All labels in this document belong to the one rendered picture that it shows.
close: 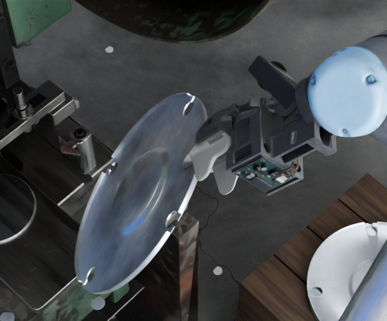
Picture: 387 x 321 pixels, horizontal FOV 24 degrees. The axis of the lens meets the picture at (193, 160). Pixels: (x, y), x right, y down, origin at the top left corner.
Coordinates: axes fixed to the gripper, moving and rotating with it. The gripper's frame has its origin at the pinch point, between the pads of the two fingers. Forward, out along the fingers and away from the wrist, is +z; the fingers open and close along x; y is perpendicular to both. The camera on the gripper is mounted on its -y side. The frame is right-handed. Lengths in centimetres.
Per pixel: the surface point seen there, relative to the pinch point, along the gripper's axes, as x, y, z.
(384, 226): 74, -32, 22
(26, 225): 0.3, -5.1, 35.6
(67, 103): 5.7, -31.7, 37.2
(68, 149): 3.5, -18.7, 32.0
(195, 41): 0.7, -20.5, 1.4
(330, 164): 97, -71, 50
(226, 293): 78, -34, 69
